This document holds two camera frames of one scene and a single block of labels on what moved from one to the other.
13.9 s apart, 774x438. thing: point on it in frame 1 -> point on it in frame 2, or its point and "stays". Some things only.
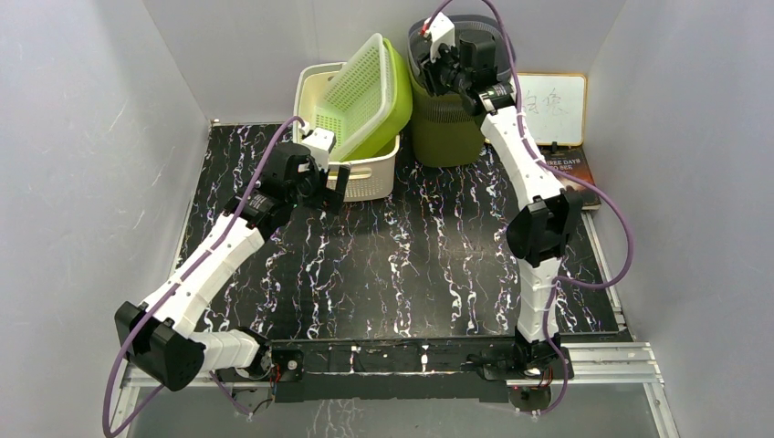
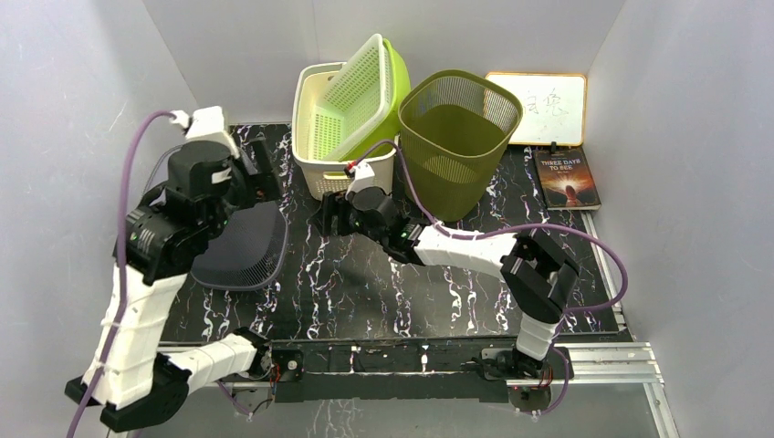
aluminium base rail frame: x=614 y=365 stays
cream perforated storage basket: x=371 y=174 stays
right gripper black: x=430 y=69 -> x=335 y=204
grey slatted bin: x=419 y=49 -> x=246 y=251
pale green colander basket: x=359 y=102 stays
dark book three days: x=573 y=160 stays
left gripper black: x=329 y=199 -> x=252 y=186
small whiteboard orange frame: x=553 y=108 stays
